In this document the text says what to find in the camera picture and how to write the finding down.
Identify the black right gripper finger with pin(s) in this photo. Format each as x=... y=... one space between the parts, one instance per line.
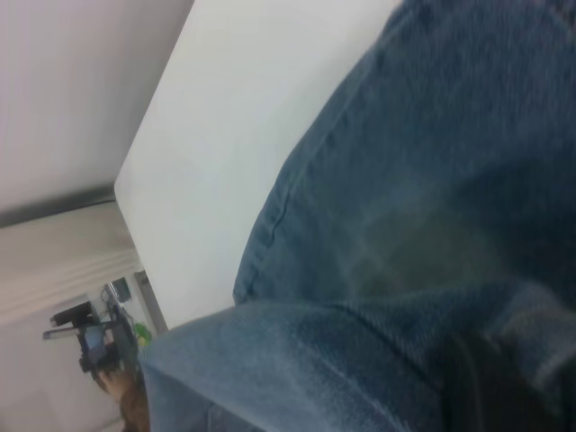
x=490 y=391

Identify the blue denim pants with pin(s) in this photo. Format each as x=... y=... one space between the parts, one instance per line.
x=405 y=180

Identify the small green background object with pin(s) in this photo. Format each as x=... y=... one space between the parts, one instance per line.
x=143 y=334

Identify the brown background object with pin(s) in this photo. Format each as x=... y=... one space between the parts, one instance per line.
x=128 y=405

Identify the black background equipment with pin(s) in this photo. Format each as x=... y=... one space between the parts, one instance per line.
x=99 y=342

